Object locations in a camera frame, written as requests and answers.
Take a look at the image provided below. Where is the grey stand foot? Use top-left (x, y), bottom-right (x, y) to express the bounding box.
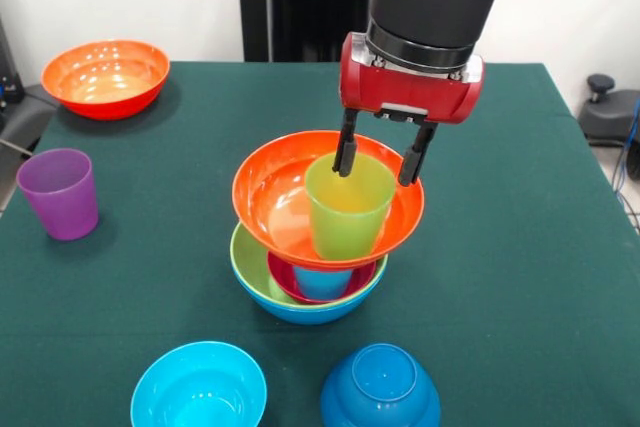
top-left (0, 81), bottom-right (61, 158)
top-left (582, 73), bottom-right (640, 148)

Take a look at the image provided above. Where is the large orange bowl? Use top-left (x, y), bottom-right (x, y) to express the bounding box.
top-left (40, 39), bottom-right (171, 122)
top-left (231, 129), bottom-right (426, 272)

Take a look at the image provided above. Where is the large green bowl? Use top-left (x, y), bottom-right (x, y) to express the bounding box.
top-left (229, 221), bottom-right (390, 306)

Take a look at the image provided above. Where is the small pink bowl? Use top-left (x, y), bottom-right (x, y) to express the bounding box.
top-left (267, 251), bottom-right (378, 305)

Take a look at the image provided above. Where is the dark green table cloth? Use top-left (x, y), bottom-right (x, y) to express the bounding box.
top-left (0, 61), bottom-right (640, 427)

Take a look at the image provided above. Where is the black equipment box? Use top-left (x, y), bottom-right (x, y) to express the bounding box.
top-left (0, 16), bottom-right (25, 106)

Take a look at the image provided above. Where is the large blue bowl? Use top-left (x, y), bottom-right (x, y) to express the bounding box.
top-left (232, 266), bottom-right (389, 326)

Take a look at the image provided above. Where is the light blue cup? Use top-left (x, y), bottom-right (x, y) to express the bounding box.
top-left (292, 266), bottom-right (354, 301)

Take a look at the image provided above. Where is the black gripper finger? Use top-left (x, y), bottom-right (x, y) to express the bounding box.
top-left (397, 121), bottom-right (437, 189)
top-left (331, 107), bottom-right (360, 179)

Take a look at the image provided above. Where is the green cup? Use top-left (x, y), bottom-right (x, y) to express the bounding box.
top-left (304, 151), bottom-right (397, 261)

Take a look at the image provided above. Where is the small light blue bowl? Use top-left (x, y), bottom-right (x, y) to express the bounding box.
top-left (130, 340), bottom-right (269, 427)

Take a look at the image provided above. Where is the purple cup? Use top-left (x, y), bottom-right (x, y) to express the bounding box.
top-left (15, 148), bottom-right (100, 242)

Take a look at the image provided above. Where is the small dark blue bowl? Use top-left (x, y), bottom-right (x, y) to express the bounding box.
top-left (320, 343), bottom-right (442, 427)

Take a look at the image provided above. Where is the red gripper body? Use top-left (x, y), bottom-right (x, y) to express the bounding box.
top-left (339, 31), bottom-right (486, 126)

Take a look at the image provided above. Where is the blue cable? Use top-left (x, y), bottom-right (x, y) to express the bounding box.
top-left (612, 96), bottom-right (640, 193)

